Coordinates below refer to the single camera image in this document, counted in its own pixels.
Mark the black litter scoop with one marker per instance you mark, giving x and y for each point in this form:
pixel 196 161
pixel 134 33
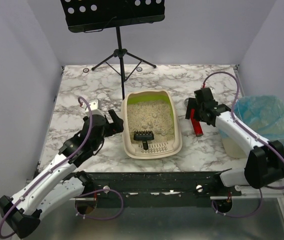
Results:
pixel 144 136

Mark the red microphone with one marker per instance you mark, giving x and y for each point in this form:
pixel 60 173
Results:
pixel 196 124

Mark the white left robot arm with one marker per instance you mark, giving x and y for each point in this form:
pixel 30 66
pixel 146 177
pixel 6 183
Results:
pixel 60 181

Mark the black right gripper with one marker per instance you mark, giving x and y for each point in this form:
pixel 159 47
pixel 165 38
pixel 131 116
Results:
pixel 198 110

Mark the black music stand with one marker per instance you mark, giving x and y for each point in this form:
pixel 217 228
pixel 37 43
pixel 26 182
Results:
pixel 94 16

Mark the right table grommet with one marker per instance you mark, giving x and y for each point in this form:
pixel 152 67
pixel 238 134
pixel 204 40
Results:
pixel 139 69

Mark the bin with blue bag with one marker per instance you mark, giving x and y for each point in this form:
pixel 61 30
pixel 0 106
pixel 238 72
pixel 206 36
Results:
pixel 261 114

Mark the black mounting base rail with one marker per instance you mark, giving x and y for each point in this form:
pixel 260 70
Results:
pixel 154 189

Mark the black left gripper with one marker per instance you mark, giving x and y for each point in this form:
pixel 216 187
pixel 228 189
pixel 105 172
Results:
pixel 109 126

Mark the beige green litter box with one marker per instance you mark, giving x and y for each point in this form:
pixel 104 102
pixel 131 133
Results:
pixel 151 110

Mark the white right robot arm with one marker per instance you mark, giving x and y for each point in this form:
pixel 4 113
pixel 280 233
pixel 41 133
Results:
pixel 265 158

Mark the table grommet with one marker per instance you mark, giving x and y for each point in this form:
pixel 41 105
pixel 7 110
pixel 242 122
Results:
pixel 86 70
pixel 139 69

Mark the left table grommet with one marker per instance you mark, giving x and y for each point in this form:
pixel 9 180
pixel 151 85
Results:
pixel 86 70

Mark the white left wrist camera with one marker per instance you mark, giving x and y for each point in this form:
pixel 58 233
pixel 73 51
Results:
pixel 95 107

